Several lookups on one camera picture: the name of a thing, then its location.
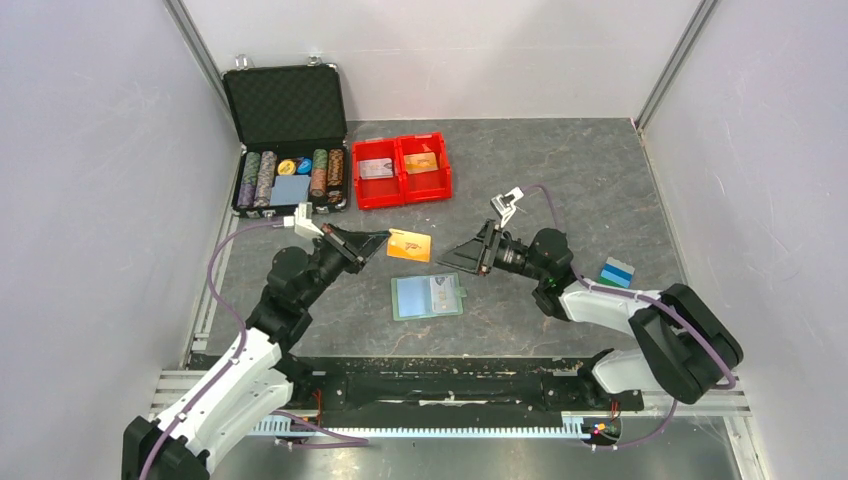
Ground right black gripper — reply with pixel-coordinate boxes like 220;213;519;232
436;219;547;282

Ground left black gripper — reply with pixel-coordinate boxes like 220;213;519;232
299;221;391;309

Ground white gold VIP card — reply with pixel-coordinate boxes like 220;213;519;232
428;274;461;315

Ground orange credit card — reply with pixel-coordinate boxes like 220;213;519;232
387;229;432;263

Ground green card holder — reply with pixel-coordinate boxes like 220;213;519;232
391;272;467;322

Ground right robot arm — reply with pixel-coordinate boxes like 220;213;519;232
437;220;744;408

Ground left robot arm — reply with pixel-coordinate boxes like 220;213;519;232
120;223;390;479

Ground white card in bin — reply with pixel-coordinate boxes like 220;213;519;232
358;157;395;180

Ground blue playing card deck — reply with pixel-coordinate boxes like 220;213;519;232
270;175;311;207

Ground orange card in bin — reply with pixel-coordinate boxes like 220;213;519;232
404;152;439;175

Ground blue green card stack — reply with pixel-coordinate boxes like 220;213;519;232
598;257;635;289

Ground left red bin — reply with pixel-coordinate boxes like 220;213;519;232
352;138;404;210

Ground red bin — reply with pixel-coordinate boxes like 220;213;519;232
352;138;404;210
396;132;453;204

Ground right red bin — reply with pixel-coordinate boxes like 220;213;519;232
396;132;453;204

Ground yellow dealer chip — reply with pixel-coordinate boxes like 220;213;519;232
277;159;297;176

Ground black poker chip case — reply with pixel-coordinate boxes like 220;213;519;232
221;61;352;218

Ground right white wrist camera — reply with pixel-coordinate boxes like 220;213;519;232
490;187;524;229

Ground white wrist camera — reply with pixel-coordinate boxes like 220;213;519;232
283;202;324;240
490;187;524;229

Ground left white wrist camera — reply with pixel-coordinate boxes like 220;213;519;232
283;202;324;240

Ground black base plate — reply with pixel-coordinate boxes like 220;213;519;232
285;357;644;429

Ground aluminium frame rail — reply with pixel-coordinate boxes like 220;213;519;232
149;370;752;439

